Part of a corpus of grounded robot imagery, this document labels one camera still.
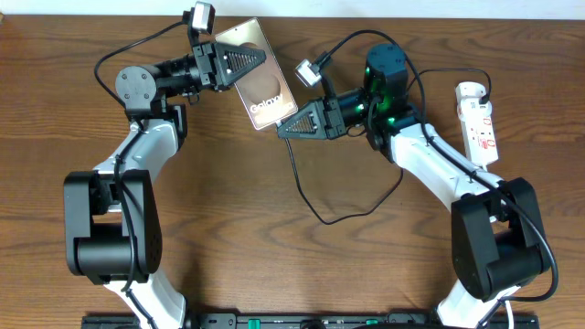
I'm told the white power strip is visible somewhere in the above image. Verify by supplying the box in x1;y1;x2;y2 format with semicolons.
455;81;498;169

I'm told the black charger cable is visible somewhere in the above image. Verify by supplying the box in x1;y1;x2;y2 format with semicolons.
273;68;493;226

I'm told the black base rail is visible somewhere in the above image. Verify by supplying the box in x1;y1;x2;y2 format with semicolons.
80;313;540;329

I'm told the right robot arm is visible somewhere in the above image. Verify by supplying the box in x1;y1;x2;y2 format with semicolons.
278;43;558;328

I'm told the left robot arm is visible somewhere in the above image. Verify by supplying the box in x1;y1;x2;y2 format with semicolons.
63;42;267;328

